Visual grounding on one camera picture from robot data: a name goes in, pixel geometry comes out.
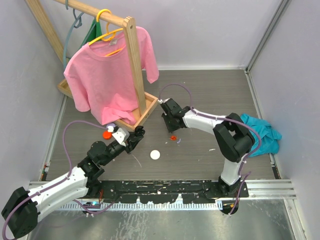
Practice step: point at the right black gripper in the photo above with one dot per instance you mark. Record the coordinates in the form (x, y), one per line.
(171, 128)

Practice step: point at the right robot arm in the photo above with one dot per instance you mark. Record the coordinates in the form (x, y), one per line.
(234, 139)

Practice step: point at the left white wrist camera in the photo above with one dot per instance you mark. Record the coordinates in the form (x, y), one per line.
(120, 134)

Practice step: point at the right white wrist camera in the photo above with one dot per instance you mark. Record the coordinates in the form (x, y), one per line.
(161, 101)

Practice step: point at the yellow hanger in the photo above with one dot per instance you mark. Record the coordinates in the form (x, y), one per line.
(109, 35)

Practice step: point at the white slotted cable duct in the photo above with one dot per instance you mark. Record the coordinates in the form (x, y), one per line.
(175, 206)

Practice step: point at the green garment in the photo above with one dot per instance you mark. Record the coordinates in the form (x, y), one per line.
(94, 32)

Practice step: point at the white earbud case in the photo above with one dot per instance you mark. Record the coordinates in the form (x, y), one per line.
(155, 154)

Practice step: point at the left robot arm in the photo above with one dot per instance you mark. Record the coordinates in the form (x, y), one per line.
(26, 208)

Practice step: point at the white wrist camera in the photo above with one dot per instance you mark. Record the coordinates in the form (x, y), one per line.
(120, 134)
(161, 101)

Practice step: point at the red earbud case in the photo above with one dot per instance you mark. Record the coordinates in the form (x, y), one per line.
(107, 135)

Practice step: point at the purple earbud case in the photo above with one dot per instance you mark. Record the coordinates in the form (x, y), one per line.
(111, 124)

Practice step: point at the teal crumpled cloth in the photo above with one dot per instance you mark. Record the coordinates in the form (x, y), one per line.
(269, 136)

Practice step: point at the wooden clothes rack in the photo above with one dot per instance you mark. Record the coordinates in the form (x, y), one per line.
(146, 102)

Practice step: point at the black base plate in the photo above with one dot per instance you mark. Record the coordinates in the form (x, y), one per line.
(162, 191)

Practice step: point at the pink t-shirt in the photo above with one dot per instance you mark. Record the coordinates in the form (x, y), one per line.
(100, 79)

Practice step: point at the black earbud case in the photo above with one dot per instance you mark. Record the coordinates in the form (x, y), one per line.
(139, 131)

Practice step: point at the teal hanger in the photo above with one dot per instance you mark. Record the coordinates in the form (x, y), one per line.
(75, 25)

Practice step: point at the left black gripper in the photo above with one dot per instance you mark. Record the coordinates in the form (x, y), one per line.
(131, 143)

